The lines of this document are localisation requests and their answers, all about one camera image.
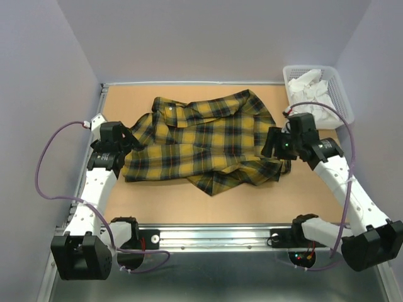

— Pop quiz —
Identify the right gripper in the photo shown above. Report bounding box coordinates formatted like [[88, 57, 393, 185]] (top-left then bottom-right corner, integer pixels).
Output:
[[259, 126, 302, 160]]

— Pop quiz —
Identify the yellow plaid long sleeve shirt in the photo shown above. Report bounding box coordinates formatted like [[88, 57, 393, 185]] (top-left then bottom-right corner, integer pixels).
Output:
[[121, 89, 291, 196]]

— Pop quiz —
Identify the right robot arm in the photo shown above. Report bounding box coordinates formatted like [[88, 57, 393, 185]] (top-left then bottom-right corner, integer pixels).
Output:
[[261, 113, 402, 272]]

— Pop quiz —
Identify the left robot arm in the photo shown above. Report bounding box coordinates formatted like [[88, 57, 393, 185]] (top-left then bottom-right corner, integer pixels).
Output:
[[50, 121, 140, 281]]

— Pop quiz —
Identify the white shirt in basket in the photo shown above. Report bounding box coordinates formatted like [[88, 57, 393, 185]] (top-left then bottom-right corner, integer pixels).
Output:
[[287, 69, 341, 130]]

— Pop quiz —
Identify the white plastic laundry basket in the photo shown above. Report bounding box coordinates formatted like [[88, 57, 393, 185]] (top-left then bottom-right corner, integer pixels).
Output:
[[283, 65, 355, 130]]

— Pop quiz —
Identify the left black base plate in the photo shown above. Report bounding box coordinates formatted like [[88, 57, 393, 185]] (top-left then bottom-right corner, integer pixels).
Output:
[[122, 229, 161, 250]]

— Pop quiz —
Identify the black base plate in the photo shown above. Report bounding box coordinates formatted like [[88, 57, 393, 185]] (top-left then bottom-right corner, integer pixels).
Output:
[[122, 229, 161, 250], [266, 227, 324, 249]]

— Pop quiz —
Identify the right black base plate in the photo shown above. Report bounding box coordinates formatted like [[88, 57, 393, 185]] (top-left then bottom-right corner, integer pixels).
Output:
[[266, 227, 324, 249]]

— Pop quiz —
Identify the aluminium mounting rail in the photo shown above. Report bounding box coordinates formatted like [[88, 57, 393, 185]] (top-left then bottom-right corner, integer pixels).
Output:
[[50, 222, 387, 252]]

